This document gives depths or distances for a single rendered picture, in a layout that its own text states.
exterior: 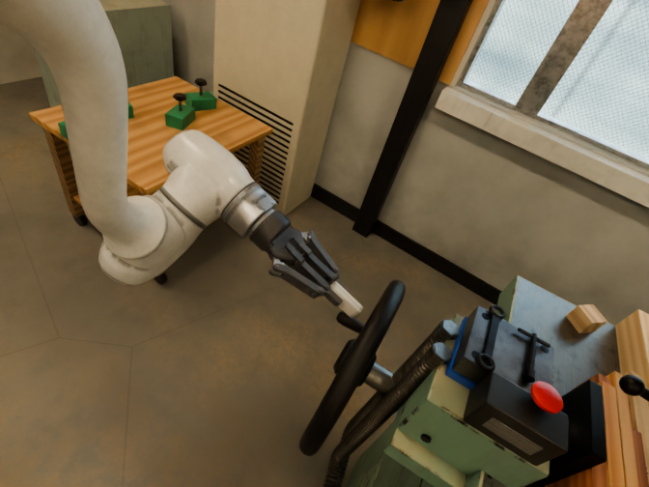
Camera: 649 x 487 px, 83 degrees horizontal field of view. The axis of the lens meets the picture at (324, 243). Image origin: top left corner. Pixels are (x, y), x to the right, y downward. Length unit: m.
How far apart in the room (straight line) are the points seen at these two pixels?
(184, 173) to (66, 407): 1.00
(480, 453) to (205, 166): 0.55
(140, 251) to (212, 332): 0.94
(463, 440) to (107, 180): 0.50
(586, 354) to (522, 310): 0.11
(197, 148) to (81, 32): 0.33
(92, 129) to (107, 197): 0.10
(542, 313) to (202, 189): 0.60
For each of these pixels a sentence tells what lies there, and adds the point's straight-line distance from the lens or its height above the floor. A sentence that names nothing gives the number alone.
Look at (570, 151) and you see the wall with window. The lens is 1.65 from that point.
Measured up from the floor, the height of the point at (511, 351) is 1.00.
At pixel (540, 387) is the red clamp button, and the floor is 1.02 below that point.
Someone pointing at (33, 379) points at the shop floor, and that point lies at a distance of 1.56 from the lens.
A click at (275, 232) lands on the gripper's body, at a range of 0.64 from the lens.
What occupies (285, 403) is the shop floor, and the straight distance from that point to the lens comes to 1.43.
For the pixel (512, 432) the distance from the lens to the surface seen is 0.43.
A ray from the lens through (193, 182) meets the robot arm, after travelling 0.66.
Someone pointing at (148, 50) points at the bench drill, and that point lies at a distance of 2.33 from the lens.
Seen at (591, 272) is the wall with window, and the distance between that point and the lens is 1.95.
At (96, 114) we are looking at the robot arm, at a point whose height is 1.11.
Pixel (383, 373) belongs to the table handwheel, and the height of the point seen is 0.83.
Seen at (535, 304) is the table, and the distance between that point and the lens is 0.73.
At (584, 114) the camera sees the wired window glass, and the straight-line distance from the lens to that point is 1.75.
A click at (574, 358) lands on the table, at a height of 0.90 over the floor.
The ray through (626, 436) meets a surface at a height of 0.96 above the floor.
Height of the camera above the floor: 1.32
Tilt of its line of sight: 43 degrees down
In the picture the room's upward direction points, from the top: 18 degrees clockwise
